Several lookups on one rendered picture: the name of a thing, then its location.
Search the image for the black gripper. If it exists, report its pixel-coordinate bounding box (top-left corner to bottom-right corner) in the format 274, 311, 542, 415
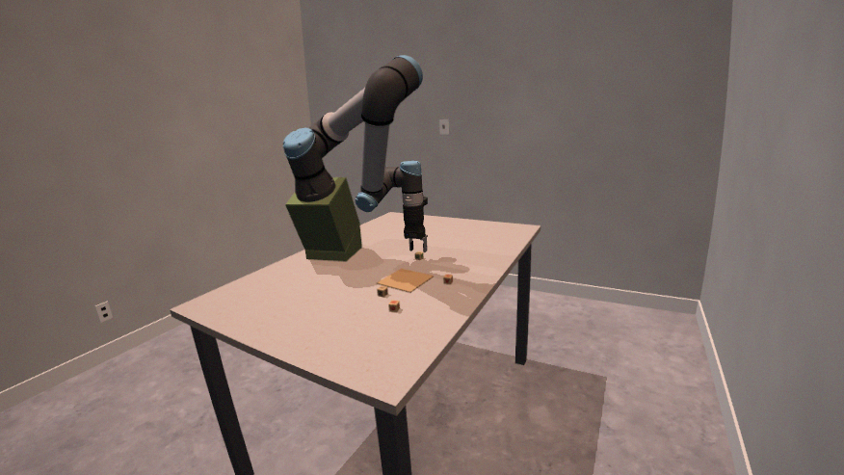
402, 191, 428, 252

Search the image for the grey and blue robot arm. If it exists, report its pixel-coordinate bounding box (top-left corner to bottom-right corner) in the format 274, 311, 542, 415
283, 55, 423, 212

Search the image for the tan square mat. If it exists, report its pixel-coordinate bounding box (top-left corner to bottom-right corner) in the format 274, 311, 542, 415
377, 269, 434, 293

